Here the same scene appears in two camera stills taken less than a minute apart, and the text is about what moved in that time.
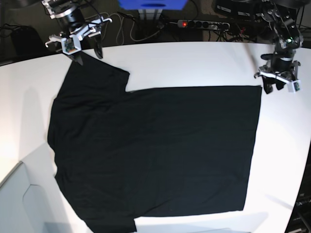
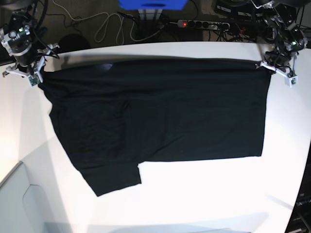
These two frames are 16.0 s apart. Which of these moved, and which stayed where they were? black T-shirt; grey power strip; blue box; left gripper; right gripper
Moved: black T-shirt; left gripper; right gripper
Stayed: blue box; grey power strip
